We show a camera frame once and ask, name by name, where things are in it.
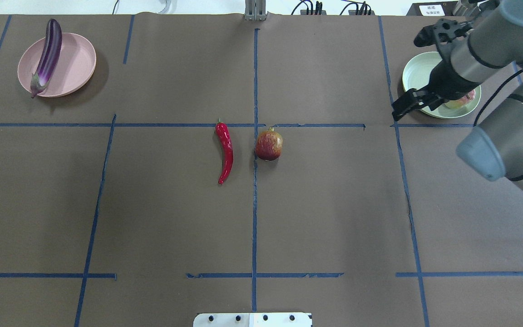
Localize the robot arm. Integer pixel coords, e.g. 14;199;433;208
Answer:
392;0;523;191

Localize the purple eggplant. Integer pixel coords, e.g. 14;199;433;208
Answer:
30;19;63;99

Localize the red chili pepper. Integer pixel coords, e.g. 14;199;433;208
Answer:
215;119;234;185

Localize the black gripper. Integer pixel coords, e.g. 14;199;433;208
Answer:
392;60;475;122

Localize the peach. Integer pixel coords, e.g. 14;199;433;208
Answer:
444;90;476;109

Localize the pink plate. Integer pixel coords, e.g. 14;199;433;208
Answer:
16;32;96;98

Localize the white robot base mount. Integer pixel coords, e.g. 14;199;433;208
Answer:
193;312;314;327

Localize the green plate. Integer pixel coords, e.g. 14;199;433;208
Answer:
401;51;482;119

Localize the aluminium frame post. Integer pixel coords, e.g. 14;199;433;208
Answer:
244;0;267;21

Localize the red yellow pomegranate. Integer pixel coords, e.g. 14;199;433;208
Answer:
254;127;284;161

